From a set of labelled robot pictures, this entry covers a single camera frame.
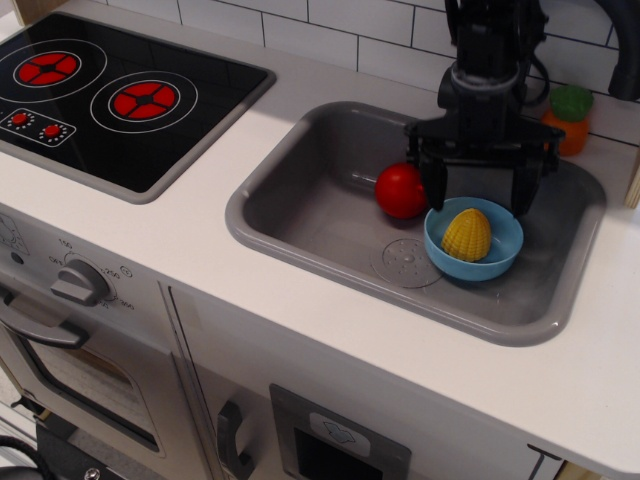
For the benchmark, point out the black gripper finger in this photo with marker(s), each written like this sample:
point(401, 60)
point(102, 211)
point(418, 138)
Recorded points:
point(525, 183)
point(434, 178)

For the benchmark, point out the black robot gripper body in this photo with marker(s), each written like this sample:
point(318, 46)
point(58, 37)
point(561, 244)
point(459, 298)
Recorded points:
point(482, 126)

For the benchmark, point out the yellow toy corn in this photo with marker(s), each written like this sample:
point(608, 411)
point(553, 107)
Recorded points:
point(468, 236)

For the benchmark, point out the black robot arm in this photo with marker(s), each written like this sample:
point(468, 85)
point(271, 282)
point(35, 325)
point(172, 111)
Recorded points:
point(482, 95)

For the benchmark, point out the light blue plastic bowl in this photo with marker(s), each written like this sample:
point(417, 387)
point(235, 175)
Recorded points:
point(505, 239)

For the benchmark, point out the grey toy sink basin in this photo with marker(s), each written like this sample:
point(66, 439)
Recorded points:
point(311, 203)

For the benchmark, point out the red toy tomato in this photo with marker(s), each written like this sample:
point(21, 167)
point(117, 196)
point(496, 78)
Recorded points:
point(399, 191)

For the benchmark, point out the orange toy carrot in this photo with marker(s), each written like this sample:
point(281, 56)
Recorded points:
point(569, 110)

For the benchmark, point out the dark grey toy faucet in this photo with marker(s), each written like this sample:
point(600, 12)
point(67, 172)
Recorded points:
point(622, 50)

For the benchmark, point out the grey dishwasher control panel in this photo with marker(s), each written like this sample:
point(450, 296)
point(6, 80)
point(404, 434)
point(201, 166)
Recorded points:
point(316, 443)

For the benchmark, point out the black toy stovetop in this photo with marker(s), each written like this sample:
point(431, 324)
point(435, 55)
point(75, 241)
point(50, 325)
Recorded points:
point(120, 112)

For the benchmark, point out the grey oven dial knob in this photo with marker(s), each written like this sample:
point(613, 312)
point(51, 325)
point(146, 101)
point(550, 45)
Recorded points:
point(80, 283)

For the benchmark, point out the white toy oven door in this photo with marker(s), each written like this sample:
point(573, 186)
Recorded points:
point(120, 387)

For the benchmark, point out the grey cabinet door handle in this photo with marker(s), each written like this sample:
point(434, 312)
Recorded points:
point(239, 465)

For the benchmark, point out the grey oven door handle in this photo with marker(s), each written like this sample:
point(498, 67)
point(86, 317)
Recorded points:
point(65, 335)

